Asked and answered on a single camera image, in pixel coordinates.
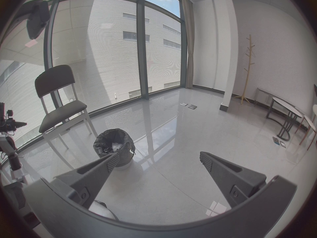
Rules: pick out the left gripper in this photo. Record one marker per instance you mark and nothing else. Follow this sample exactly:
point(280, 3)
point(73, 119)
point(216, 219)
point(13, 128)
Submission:
point(10, 126)

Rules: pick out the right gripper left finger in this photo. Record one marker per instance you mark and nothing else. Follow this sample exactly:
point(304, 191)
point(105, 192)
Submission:
point(89, 185)

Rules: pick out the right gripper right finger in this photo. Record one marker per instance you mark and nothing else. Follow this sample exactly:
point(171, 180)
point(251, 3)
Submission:
point(230, 186)

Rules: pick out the black plastic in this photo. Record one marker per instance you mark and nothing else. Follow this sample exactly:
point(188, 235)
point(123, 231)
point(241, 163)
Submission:
point(107, 150)

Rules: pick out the white paper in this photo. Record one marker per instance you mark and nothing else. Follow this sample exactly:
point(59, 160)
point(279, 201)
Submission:
point(117, 146)

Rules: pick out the black plastic bag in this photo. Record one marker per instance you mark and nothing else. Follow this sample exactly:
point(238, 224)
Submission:
point(102, 139)

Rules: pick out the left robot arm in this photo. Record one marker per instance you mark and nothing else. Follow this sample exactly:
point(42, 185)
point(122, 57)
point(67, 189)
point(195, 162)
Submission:
point(14, 161)

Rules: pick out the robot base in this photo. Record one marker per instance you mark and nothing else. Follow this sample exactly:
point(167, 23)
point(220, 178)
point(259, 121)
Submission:
point(102, 211)

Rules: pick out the white trash bin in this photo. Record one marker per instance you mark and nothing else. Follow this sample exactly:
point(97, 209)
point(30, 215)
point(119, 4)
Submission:
point(125, 161)

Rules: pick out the grey padded white-framed chair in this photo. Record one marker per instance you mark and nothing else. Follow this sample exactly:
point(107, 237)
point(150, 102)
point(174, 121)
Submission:
point(54, 79)

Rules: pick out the white table with black legs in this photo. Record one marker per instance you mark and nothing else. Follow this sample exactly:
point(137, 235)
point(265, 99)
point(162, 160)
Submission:
point(287, 105)

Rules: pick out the white table with wooden legs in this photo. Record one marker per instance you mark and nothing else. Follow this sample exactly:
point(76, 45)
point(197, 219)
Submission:
point(310, 123)

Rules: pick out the wooden coat rack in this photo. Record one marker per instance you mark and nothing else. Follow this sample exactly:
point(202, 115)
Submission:
point(247, 75)

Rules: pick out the beige curtain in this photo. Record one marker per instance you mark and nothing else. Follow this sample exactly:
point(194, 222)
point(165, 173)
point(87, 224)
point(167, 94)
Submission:
point(189, 46)

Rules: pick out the window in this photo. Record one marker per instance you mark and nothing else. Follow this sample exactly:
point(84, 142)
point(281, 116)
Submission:
point(142, 46)

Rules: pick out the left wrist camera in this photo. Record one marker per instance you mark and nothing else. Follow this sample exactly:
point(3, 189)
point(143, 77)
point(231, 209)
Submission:
point(9, 114)

